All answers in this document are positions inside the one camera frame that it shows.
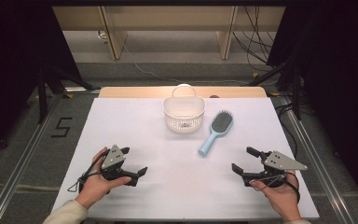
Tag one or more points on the metal floor rail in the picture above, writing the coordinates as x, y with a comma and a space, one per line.
23, 158
315, 155

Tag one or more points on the white table cover sheet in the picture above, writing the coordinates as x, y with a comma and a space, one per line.
174, 174

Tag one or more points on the beige wooden desk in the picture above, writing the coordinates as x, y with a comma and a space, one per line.
167, 18

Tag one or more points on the person's left hand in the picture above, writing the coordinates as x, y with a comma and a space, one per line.
94, 183

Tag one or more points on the light blue hairbrush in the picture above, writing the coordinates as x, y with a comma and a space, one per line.
221, 122

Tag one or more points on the dark curtain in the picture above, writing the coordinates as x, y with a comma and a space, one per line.
338, 77
9, 62

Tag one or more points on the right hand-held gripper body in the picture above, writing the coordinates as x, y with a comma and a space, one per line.
279, 161

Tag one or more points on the person's right hand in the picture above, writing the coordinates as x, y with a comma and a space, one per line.
282, 197

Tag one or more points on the light wooden table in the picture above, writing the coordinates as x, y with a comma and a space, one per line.
130, 92

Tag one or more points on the black metal stand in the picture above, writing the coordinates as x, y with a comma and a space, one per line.
296, 93
42, 93

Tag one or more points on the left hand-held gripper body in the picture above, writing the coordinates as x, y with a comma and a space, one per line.
113, 158

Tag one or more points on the white slotted plastic basket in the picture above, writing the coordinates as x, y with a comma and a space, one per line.
184, 109

